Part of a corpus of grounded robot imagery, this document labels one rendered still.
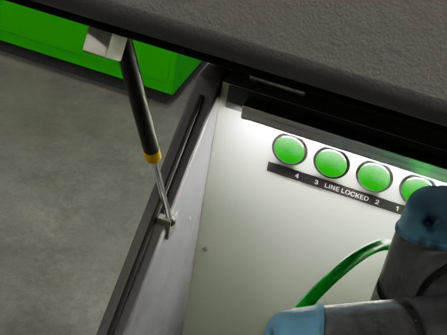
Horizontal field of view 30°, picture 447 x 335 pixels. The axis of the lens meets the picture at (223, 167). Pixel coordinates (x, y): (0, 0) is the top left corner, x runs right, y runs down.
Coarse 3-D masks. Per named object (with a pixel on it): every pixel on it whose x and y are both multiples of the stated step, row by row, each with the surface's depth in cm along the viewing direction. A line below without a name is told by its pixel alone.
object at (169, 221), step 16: (128, 48) 78; (128, 64) 80; (128, 80) 82; (128, 96) 85; (144, 96) 85; (144, 112) 87; (144, 128) 89; (144, 144) 92; (160, 176) 99; (160, 192) 102; (160, 224) 109
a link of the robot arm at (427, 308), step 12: (432, 276) 69; (444, 276) 68; (420, 288) 70; (432, 288) 68; (444, 288) 68; (408, 300) 64; (420, 300) 64; (432, 300) 65; (444, 300) 65; (420, 312) 63; (432, 312) 63; (444, 312) 63; (432, 324) 62; (444, 324) 63
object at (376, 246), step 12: (384, 240) 94; (360, 252) 90; (372, 252) 91; (348, 264) 88; (324, 276) 87; (336, 276) 87; (312, 288) 86; (324, 288) 86; (300, 300) 85; (312, 300) 85
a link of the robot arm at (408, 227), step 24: (432, 192) 72; (408, 216) 71; (432, 216) 70; (408, 240) 71; (432, 240) 70; (384, 264) 76; (408, 264) 72; (432, 264) 69; (384, 288) 76; (408, 288) 72
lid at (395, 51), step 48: (48, 0) 18; (96, 0) 18; (144, 0) 17; (192, 0) 17; (240, 0) 17; (288, 0) 17; (336, 0) 16; (384, 0) 16; (432, 0) 16; (96, 48) 73; (192, 48) 17; (240, 48) 17; (288, 48) 17; (336, 48) 16; (384, 48) 16; (432, 48) 16; (336, 96) 25; (384, 96) 16; (432, 96) 16
